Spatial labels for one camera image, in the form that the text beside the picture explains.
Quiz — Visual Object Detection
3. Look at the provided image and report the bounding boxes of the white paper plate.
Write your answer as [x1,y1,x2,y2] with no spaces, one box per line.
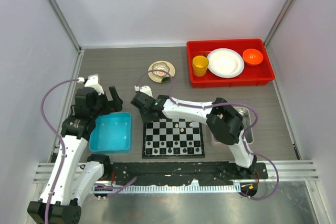
[207,48,245,79]

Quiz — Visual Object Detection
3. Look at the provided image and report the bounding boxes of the aluminium frame rail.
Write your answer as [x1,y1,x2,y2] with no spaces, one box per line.
[33,160,320,184]

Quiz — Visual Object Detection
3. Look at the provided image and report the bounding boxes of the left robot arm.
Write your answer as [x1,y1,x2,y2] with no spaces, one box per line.
[27,86,123,223]

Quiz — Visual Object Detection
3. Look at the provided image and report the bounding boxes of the red plastic bin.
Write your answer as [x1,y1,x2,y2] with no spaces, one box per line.
[186,38,275,88]

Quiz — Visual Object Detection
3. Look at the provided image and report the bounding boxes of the beige saucer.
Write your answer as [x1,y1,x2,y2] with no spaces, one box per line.
[148,60,175,83]

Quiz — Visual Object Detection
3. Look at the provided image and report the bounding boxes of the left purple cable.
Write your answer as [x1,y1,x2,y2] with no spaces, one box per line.
[41,78,138,224]

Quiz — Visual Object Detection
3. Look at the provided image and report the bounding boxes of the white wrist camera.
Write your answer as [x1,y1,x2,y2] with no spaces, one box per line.
[77,74,104,95]
[134,85,153,99]

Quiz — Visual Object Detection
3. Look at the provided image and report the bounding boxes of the yellow plastic cup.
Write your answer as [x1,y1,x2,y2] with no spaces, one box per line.
[192,56,209,77]

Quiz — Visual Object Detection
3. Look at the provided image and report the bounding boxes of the patterned small bowl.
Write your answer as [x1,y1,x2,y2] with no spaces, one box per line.
[152,61,170,77]

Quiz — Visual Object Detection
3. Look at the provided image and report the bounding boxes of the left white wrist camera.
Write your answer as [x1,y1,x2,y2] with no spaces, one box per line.
[77,74,104,95]

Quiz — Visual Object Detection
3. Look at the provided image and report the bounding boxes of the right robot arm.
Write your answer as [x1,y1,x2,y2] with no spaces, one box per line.
[131,91,258,179]

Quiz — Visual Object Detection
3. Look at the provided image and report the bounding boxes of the black white chess board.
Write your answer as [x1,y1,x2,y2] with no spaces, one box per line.
[142,119,205,159]

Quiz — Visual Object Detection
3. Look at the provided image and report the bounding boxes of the blue plastic tray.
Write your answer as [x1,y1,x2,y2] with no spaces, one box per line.
[89,112,132,154]

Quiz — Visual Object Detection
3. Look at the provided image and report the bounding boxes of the silver metal tray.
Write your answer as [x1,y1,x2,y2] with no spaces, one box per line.
[210,105,254,147]

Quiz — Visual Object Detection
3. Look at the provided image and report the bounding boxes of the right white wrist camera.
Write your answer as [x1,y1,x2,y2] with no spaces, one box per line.
[134,85,153,99]

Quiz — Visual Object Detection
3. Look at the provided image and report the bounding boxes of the orange plastic bowl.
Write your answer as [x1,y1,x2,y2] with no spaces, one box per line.
[242,48,264,66]

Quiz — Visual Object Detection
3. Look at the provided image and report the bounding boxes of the black mounting base plate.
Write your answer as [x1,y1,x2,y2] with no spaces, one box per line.
[98,162,268,186]

